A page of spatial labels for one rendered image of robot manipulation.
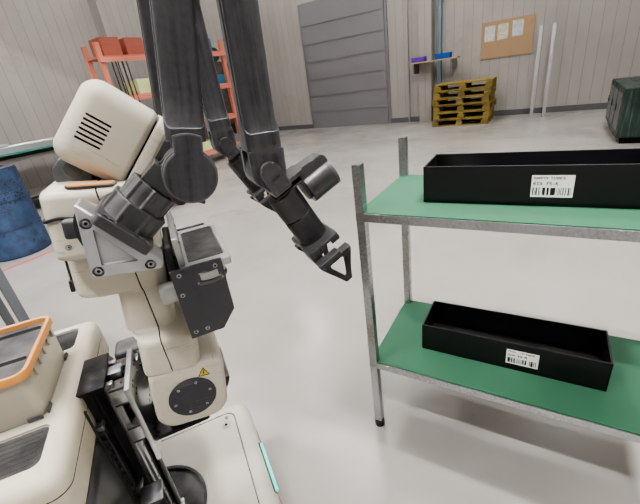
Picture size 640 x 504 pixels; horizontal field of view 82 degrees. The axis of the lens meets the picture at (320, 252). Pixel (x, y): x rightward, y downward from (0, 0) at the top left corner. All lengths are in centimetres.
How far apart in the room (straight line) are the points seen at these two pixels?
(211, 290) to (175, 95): 38
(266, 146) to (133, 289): 41
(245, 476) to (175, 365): 55
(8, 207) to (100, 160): 439
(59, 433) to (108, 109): 59
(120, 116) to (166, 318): 41
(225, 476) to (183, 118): 107
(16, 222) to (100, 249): 451
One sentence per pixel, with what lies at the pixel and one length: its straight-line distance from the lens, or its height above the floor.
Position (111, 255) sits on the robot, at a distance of 63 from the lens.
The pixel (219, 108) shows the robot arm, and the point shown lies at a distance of 103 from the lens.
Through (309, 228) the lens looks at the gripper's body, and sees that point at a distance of 66.
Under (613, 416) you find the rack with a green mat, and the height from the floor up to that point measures 35.
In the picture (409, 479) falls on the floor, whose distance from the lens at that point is 159.
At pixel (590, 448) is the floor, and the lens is 181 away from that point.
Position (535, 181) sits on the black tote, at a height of 102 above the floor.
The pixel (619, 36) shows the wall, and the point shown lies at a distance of 1014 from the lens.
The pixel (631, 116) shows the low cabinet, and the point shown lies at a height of 36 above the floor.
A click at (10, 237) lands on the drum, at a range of 515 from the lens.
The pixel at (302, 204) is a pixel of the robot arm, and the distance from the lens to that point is 64.
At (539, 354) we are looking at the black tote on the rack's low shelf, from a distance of 143.
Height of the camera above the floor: 134
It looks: 25 degrees down
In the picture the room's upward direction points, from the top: 8 degrees counter-clockwise
